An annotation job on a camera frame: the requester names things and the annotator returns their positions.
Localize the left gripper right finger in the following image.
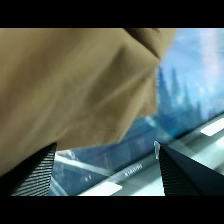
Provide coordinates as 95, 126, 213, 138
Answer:
157, 143, 224, 197

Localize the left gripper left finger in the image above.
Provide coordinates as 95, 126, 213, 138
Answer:
0, 142, 58, 197

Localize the tan garment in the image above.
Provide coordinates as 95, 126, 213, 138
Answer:
0, 27, 177, 178

